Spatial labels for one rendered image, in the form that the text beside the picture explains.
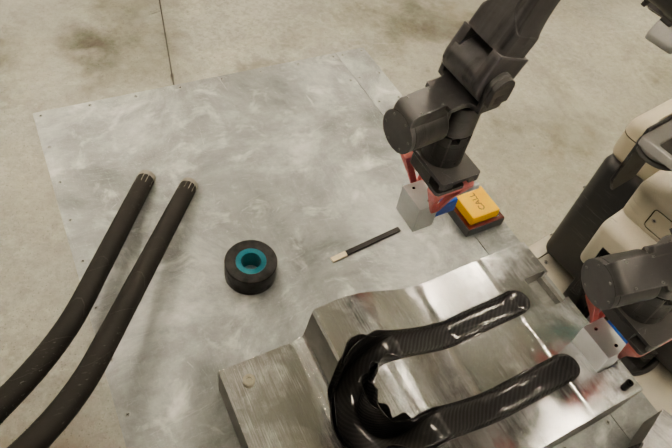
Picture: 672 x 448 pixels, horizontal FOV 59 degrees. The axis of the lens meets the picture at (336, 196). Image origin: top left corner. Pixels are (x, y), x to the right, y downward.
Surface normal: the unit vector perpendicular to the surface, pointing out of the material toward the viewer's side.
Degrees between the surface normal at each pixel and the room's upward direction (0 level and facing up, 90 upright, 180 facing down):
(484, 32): 70
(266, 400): 0
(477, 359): 1
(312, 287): 0
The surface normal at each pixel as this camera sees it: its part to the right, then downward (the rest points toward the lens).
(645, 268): 0.07, -0.28
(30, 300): 0.14, -0.64
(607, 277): -0.96, 0.17
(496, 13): -0.73, 0.11
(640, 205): -0.82, 0.45
